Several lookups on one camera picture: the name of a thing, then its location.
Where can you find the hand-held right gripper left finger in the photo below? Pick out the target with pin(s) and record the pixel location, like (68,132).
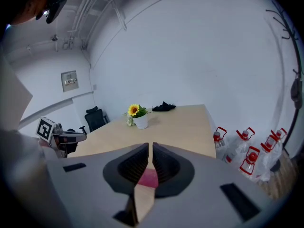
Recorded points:
(85,186)

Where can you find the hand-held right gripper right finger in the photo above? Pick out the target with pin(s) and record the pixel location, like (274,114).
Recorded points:
(202,186)

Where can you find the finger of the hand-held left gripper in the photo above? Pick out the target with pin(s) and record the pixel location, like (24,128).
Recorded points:
(74,135)

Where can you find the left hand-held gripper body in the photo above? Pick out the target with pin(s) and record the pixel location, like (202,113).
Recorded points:
(45,129)

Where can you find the pink towel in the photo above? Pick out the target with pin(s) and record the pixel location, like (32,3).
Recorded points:
(149,181)

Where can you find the black office chair with headrest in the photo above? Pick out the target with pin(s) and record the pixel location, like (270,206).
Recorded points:
(96,119)

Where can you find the person's light shirt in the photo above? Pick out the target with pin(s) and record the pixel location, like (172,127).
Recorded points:
(19,174)

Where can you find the white pot with sunflower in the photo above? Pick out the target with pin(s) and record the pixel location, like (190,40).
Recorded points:
(140,117)

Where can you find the black cloth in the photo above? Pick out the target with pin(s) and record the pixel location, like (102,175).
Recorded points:
(164,107)

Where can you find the white ceiling pipes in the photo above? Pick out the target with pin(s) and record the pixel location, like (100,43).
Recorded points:
(82,20)

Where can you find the person's face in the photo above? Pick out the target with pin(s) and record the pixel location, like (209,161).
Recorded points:
(31,7)

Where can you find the black bag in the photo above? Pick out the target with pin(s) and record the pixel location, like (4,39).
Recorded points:
(297,92)

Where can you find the black coat rack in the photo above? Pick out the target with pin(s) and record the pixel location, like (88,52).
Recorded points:
(295,56)

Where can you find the grey wall electrical panel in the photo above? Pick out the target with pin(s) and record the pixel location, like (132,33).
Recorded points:
(69,81)

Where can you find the black head-worn camera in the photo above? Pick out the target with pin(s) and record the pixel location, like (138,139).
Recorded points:
(55,9)

